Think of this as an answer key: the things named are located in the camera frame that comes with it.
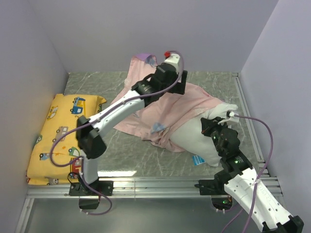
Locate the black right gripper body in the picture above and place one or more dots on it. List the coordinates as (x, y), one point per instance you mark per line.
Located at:
(213, 130)

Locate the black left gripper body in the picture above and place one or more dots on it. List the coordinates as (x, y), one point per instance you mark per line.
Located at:
(179, 88)

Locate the white pillow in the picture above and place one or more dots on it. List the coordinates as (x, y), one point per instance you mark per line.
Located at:
(189, 136)

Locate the pink purple pillowcase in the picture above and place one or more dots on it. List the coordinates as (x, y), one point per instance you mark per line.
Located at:
(158, 121)

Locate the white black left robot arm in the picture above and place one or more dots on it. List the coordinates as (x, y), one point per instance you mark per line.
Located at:
(91, 131)

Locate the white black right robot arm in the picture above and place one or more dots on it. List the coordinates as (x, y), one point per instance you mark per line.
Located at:
(240, 180)

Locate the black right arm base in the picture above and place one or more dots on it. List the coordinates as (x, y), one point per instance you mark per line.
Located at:
(220, 200)

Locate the blue pillow care label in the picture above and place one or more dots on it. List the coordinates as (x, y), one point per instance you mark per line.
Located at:
(198, 160)

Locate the yellow cartoon car pillow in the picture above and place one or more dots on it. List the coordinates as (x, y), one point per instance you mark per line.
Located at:
(53, 143)

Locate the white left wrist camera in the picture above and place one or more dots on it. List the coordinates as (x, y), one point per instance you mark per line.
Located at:
(174, 59)

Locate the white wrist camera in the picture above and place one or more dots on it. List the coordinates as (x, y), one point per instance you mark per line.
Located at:
(231, 119)
(174, 59)

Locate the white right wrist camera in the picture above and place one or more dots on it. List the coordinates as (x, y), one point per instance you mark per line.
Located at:
(231, 119)

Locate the aluminium frame rail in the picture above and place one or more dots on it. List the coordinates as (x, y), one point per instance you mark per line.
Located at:
(151, 172)

